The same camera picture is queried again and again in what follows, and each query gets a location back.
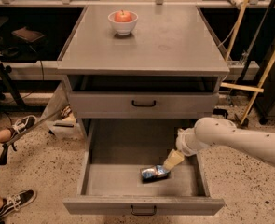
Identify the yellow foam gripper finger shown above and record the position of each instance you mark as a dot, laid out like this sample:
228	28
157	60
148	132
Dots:
174	158

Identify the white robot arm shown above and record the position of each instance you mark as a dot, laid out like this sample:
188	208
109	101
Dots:
211	132

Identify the open grey middle drawer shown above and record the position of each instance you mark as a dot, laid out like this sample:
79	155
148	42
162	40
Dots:
110	181

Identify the grey drawer cabinet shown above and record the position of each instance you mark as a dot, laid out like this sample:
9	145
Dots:
169	51

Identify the closed grey top drawer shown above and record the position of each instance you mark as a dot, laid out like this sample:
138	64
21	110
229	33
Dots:
117	105

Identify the clear plastic bag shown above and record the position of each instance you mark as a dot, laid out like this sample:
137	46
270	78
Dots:
61	120

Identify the white ceramic bowl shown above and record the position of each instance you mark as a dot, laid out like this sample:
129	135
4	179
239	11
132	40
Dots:
123	28

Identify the red apple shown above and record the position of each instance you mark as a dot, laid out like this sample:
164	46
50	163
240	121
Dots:
122	16

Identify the black white sneaker upper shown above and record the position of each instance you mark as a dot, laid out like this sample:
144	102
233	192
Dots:
22	125

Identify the black white sneaker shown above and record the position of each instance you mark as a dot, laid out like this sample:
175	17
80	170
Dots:
22	125
15	202

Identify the black white sneaker lower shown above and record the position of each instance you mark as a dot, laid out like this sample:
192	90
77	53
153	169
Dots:
15	202

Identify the grey grabber stick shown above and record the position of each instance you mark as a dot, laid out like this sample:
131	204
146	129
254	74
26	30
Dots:
7	145

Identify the black middle drawer handle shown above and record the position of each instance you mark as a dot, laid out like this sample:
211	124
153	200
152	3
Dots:
143	212

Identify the black drawer handle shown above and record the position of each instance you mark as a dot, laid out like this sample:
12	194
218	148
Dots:
143	212
145	105

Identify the black top drawer handle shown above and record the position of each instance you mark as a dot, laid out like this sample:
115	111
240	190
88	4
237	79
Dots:
145	105

